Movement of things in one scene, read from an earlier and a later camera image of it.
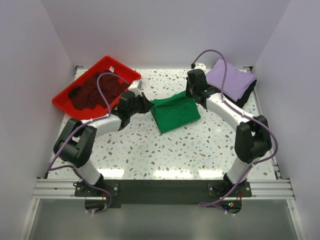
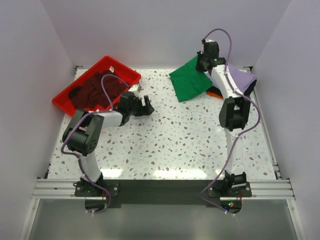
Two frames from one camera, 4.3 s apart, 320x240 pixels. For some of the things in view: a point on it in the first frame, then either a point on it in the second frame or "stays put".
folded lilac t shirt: x=236 y=81 stays put
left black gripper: x=146 y=104 stays put
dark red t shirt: x=87 y=96 stays put
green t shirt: x=174 y=111 → x=188 y=82
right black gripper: x=187 y=93 → x=198 y=67
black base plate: x=166 y=191 stays put
